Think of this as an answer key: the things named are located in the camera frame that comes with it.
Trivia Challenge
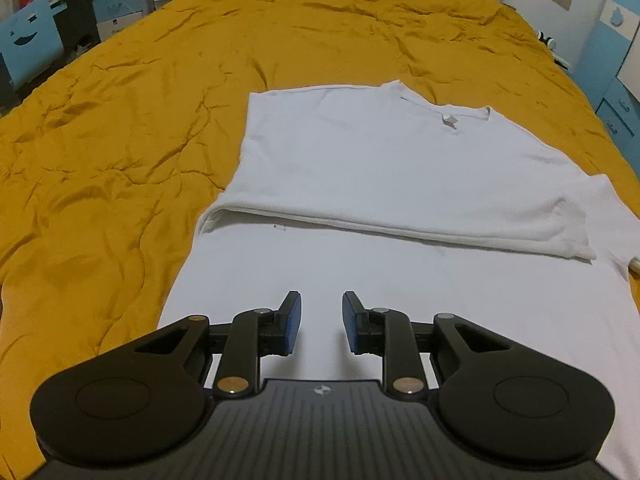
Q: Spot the white t-shirt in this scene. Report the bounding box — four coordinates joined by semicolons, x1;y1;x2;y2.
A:
159;80;640;480

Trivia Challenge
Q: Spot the blue cutout face chair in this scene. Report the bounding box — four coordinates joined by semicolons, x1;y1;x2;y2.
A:
0;0;68;87

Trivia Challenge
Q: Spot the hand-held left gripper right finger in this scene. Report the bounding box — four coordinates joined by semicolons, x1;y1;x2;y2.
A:
341;290;506;397

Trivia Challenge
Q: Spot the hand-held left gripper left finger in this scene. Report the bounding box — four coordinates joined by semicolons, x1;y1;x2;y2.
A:
132;290;304;397

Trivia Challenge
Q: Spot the mustard yellow blanket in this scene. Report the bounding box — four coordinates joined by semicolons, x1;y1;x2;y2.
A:
0;0;640;480

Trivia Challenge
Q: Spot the blue and white wardrobe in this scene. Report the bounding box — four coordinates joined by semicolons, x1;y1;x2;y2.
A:
575;0;640;161

